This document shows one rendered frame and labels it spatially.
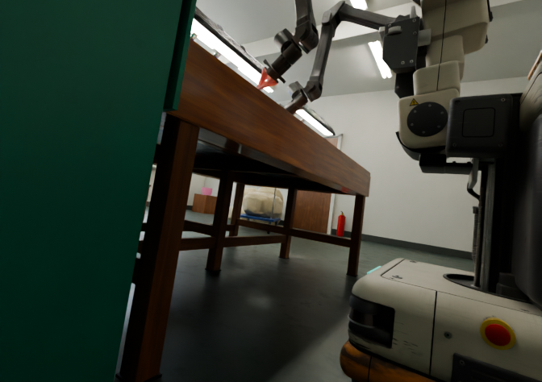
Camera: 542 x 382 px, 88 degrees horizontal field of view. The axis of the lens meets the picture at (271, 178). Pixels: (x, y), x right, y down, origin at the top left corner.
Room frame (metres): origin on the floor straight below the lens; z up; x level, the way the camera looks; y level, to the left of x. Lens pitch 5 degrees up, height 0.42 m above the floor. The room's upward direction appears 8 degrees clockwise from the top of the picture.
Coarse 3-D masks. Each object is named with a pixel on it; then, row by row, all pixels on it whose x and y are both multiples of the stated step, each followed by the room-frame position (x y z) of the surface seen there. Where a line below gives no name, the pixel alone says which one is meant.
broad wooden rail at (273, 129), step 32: (192, 64) 0.61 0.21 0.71; (224, 64) 0.70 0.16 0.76; (192, 96) 0.63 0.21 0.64; (224, 96) 0.71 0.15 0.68; (256, 96) 0.82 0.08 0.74; (224, 128) 0.73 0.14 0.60; (256, 128) 0.84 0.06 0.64; (288, 128) 1.00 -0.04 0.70; (288, 160) 1.03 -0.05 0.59; (320, 160) 1.28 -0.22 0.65; (352, 160) 1.69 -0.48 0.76; (352, 192) 1.87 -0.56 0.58
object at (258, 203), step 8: (256, 192) 4.47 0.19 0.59; (248, 200) 4.30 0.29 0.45; (256, 200) 4.23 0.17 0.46; (264, 200) 4.20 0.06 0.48; (272, 200) 4.31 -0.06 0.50; (280, 200) 4.54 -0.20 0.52; (248, 208) 4.27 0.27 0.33; (256, 208) 4.23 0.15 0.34; (264, 208) 4.22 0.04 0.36; (280, 208) 4.53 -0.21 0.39; (256, 216) 4.38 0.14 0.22; (264, 216) 4.29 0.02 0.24
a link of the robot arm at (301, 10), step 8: (296, 0) 0.93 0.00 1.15; (304, 0) 0.91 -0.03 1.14; (296, 8) 0.93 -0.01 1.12; (304, 8) 0.91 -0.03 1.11; (312, 8) 0.94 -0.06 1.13; (296, 16) 0.93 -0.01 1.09; (304, 16) 0.90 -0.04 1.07; (312, 16) 0.92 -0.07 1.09; (296, 24) 0.92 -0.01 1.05; (304, 24) 0.90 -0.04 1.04; (312, 24) 0.91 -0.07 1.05; (312, 32) 0.90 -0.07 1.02; (304, 40) 0.90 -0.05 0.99; (312, 40) 0.91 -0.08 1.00; (312, 48) 0.95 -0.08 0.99
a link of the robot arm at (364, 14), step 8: (336, 8) 1.26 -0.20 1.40; (344, 8) 1.25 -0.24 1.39; (352, 8) 1.23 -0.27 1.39; (336, 16) 1.32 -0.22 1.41; (344, 16) 1.26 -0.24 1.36; (352, 16) 1.23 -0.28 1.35; (360, 16) 1.21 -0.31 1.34; (368, 16) 1.19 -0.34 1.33; (376, 16) 1.17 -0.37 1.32; (384, 16) 1.16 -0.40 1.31; (400, 16) 1.10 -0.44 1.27; (408, 16) 1.08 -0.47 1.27; (336, 24) 1.31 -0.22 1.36; (360, 24) 1.24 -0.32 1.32; (368, 24) 1.21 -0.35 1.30; (376, 24) 1.17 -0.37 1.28; (384, 24) 1.15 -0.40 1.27
